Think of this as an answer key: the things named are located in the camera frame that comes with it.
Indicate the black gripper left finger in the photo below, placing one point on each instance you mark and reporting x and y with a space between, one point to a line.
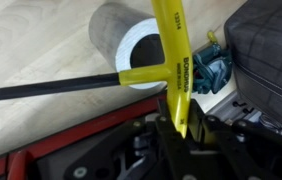
167 143

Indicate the red microwave oven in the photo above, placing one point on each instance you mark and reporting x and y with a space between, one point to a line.
64 140

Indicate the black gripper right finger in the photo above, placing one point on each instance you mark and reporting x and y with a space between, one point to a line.
227 140

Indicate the dark gray fabric bin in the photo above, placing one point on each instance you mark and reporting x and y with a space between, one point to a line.
264 60

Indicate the metal cylinder tin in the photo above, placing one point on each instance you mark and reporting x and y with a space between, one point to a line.
114 33

